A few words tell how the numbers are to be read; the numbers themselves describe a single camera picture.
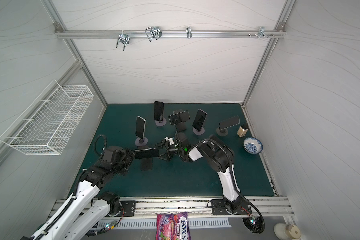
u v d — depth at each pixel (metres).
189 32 0.78
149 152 0.84
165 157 0.86
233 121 1.01
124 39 0.79
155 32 0.77
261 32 0.76
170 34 0.78
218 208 0.73
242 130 0.96
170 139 0.90
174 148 0.82
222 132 1.03
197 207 0.75
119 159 0.63
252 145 0.96
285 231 0.62
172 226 0.67
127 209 0.73
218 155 0.55
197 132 1.03
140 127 0.92
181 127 1.06
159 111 1.01
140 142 0.98
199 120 0.97
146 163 0.89
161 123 1.11
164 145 0.82
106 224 0.69
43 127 0.66
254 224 0.73
